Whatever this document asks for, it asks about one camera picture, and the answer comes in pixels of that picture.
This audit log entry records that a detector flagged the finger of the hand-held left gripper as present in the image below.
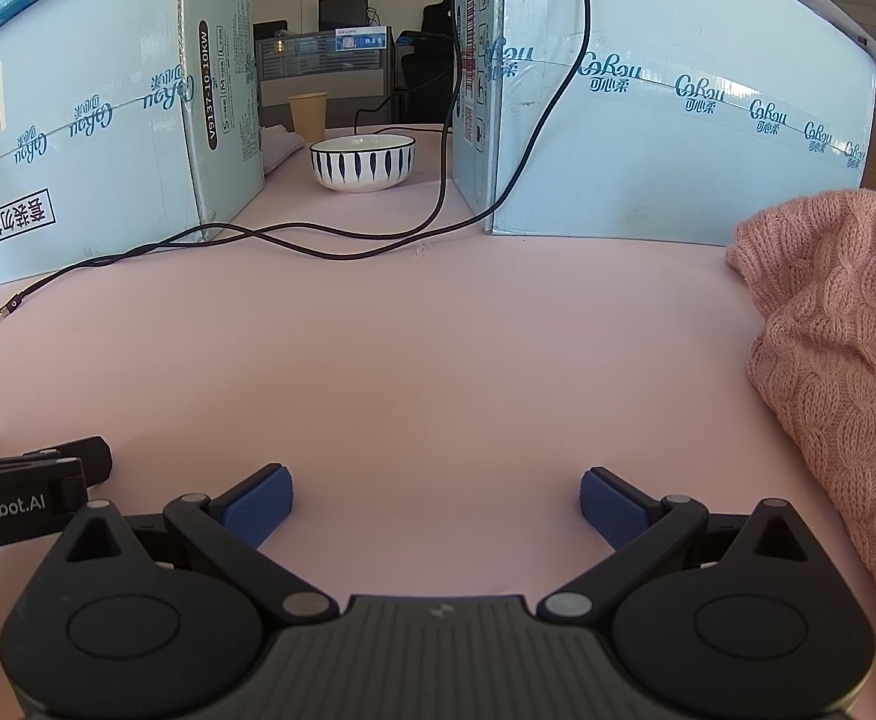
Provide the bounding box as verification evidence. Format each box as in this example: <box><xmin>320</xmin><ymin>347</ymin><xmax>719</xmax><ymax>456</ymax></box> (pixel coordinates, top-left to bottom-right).
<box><xmin>24</xmin><ymin>435</ymin><xmax>113</xmax><ymax>487</ymax></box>

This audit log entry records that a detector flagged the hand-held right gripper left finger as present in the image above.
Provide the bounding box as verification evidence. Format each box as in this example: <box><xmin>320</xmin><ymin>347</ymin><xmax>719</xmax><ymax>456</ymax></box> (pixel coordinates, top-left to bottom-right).
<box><xmin>40</xmin><ymin>463</ymin><xmax>341</xmax><ymax>625</ymax></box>

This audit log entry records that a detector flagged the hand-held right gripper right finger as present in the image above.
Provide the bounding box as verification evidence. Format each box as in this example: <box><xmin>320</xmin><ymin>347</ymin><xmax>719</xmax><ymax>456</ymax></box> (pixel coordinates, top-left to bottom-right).
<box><xmin>535</xmin><ymin>465</ymin><xmax>836</xmax><ymax>623</ymax></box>

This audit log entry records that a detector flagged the pink knitted sweater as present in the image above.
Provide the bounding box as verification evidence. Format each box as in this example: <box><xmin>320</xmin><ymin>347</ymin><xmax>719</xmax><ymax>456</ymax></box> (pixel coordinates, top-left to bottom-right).
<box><xmin>727</xmin><ymin>191</ymin><xmax>876</xmax><ymax>653</ymax></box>

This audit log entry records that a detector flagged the blue cardboard box with label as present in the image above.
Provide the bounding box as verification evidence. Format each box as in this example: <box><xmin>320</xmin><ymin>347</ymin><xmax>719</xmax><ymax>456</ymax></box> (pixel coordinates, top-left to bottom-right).
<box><xmin>0</xmin><ymin>0</ymin><xmax>266</xmax><ymax>297</ymax></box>

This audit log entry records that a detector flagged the striped white ceramic bowl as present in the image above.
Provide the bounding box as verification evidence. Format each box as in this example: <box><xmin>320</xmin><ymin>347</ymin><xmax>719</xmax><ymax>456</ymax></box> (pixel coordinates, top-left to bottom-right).
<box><xmin>310</xmin><ymin>133</ymin><xmax>416</xmax><ymax>194</ymax></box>

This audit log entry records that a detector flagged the white cloth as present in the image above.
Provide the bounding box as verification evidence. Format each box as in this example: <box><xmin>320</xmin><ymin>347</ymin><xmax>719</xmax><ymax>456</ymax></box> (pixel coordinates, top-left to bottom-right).
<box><xmin>259</xmin><ymin>124</ymin><xmax>311</xmax><ymax>173</ymax></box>

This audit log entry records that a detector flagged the large blue cardboard box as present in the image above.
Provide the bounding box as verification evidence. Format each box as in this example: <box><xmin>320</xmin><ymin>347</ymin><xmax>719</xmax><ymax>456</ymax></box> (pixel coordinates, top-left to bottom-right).
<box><xmin>449</xmin><ymin>0</ymin><xmax>876</xmax><ymax>247</ymax></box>

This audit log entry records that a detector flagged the brown paper cup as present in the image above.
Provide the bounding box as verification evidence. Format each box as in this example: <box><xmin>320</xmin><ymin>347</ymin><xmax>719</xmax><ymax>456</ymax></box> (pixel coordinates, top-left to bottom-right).
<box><xmin>289</xmin><ymin>93</ymin><xmax>329</xmax><ymax>145</ymax></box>

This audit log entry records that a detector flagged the grey office partition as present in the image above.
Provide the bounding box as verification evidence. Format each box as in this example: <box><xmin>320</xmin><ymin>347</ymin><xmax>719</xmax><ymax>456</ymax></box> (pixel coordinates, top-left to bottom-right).
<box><xmin>256</xmin><ymin>26</ymin><xmax>395</xmax><ymax>125</ymax></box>

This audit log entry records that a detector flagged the blue white desk sign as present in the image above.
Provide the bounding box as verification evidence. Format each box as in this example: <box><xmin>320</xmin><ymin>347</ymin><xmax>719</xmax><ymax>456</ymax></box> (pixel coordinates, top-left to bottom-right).
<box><xmin>333</xmin><ymin>26</ymin><xmax>388</xmax><ymax>52</ymax></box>

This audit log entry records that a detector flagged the black office chair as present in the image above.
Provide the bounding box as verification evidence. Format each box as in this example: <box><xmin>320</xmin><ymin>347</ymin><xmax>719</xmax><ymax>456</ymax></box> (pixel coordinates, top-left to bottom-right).
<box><xmin>395</xmin><ymin>4</ymin><xmax>458</xmax><ymax>125</ymax></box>

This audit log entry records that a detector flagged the black monitor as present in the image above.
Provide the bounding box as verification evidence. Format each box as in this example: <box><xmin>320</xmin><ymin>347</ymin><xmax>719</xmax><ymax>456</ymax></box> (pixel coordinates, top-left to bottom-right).
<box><xmin>318</xmin><ymin>0</ymin><xmax>369</xmax><ymax>29</ymax></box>

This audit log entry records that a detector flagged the thin black cable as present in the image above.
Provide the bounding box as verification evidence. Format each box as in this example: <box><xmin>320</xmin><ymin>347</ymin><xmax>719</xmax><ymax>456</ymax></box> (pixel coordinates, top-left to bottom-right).
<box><xmin>353</xmin><ymin>82</ymin><xmax>458</xmax><ymax>137</ymax></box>

